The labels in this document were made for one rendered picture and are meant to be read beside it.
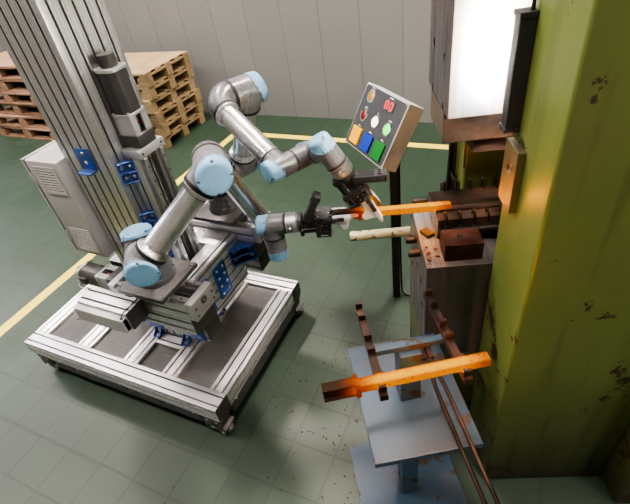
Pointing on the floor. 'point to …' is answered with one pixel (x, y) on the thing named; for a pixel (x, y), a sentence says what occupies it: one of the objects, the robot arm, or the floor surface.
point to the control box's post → (395, 237)
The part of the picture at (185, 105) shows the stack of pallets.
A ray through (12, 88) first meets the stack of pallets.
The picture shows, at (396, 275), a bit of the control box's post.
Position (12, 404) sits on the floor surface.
